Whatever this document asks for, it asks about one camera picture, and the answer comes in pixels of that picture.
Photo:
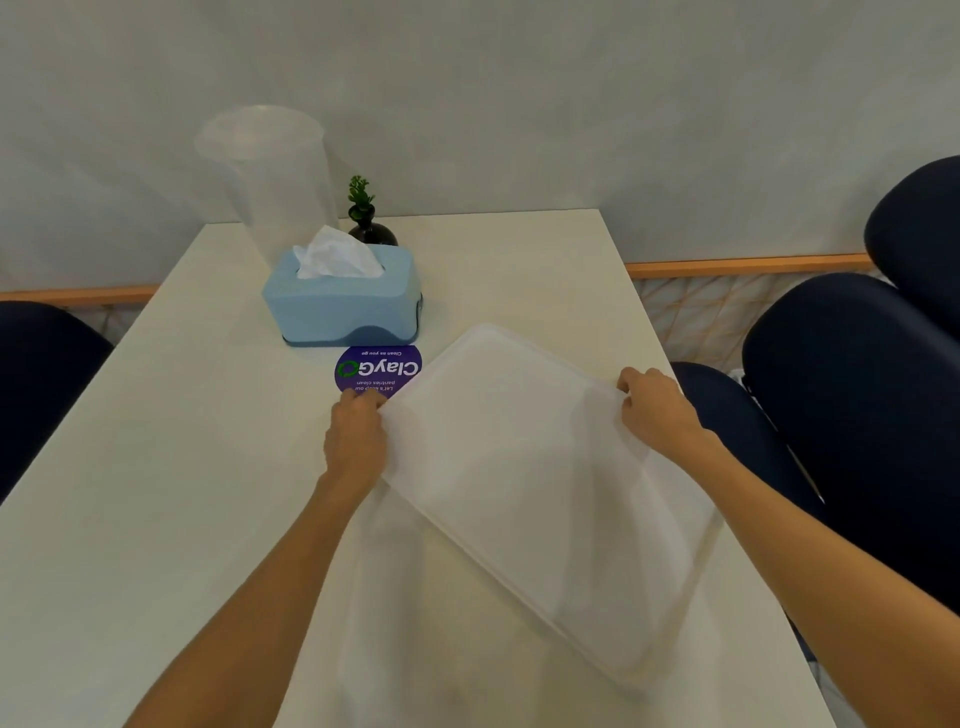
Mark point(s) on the blue tissue box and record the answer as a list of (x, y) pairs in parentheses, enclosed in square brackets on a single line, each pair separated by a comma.
[(345, 307)]

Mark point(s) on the person's left forearm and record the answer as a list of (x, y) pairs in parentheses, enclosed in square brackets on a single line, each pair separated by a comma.
[(262, 607)]

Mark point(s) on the person's left hand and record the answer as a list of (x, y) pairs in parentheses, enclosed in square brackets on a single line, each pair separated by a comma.
[(352, 444)]

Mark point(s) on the wooden wall rail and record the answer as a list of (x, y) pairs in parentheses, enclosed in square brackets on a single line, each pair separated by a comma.
[(750, 265)]

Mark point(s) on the translucent plastic container lid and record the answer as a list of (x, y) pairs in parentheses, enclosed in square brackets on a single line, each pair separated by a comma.
[(525, 480)]

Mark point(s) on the dark blue chair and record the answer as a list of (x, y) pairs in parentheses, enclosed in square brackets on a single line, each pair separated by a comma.
[(862, 420), (41, 375), (919, 232)]

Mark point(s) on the person's left fingers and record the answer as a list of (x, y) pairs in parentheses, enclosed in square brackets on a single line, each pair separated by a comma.
[(360, 398)]

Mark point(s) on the person's right thumb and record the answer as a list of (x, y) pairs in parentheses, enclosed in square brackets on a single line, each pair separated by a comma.
[(628, 409)]

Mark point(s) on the small plant in black vase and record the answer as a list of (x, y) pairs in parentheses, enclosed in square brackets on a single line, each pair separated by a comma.
[(367, 225)]

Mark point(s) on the person's right forearm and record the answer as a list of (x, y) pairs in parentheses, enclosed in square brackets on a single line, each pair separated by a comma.
[(817, 577)]

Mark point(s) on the clear plastic pitcher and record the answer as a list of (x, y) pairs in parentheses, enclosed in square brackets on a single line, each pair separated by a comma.
[(274, 180)]

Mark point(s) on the round purple sticker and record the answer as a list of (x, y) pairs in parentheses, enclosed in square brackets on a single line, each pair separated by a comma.
[(371, 369)]

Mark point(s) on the person's right hand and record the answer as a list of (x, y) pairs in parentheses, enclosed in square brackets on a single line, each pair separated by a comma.
[(664, 412)]

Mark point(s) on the white tissue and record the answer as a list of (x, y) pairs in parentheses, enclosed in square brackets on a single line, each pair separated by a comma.
[(336, 255)]

